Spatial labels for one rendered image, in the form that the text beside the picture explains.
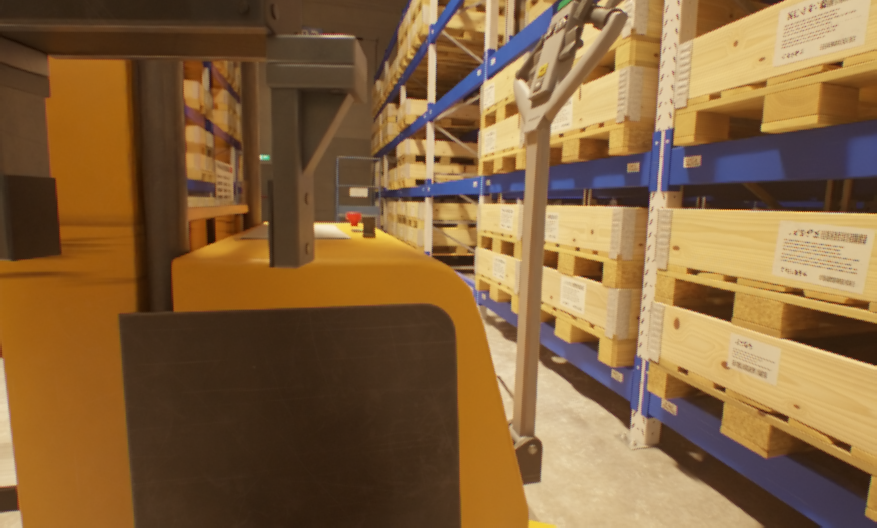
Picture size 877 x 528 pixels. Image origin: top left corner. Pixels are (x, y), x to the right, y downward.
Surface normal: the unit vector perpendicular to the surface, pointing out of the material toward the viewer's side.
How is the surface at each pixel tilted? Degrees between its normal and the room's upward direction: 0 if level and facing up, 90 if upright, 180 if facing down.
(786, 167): 90
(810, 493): 90
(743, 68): 90
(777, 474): 90
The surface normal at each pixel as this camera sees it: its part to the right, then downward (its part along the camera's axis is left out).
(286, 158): 0.00, 0.12
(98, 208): 0.26, 0.12
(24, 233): 1.00, 0.03
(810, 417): -0.96, 0.00
